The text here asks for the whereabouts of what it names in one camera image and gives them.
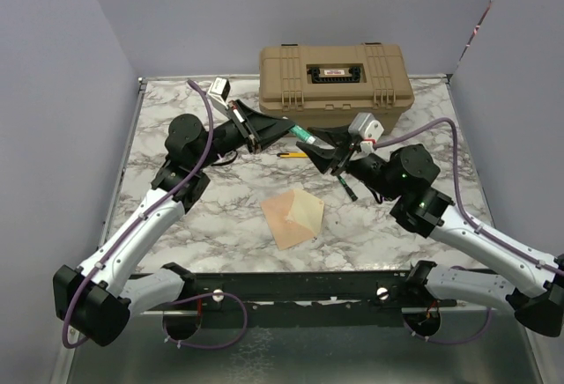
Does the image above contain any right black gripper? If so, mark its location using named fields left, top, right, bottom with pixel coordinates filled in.
left=297, top=122, right=401, bottom=202

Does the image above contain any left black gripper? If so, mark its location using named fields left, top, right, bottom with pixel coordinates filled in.
left=196, top=99, right=296, bottom=171

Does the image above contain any white green glue stick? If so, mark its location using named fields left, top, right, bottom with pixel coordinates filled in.
left=290, top=125, right=317, bottom=144

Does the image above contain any peach paper envelope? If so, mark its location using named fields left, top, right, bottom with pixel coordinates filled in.
left=261, top=188, right=324, bottom=250

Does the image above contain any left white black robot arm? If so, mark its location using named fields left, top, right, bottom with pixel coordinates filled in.
left=53, top=100, right=295, bottom=349

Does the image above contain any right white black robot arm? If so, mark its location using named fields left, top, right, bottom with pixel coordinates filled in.
left=298, top=122, right=563, bottom=337

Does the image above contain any yellow black pen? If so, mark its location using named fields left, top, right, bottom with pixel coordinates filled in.
left=277, top=152, right=308, bottom=159

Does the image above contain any black green marker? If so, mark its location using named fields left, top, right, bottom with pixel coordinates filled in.
left=338, top=175, right=358, bottom=202

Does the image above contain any tan plastic toolbox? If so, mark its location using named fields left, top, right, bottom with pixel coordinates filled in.
left=259, top=42, right=415, bottom=134

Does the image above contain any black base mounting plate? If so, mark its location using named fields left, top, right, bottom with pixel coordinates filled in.
left=153, top=270, right=441, bottom=335

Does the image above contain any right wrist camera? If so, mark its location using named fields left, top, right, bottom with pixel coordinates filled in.
left=347, top=113, right=384, bottom=155

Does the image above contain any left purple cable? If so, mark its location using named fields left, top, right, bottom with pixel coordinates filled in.
left=61, top=78, right=248, bottom=351

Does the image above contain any purple cable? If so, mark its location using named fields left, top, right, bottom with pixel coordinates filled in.
left=374, top=117, right=564, bottom=348
left=61, top=78, right=248, bottom=351

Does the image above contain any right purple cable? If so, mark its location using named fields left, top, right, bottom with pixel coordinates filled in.
left=374, top=117, right=564, bottom=348

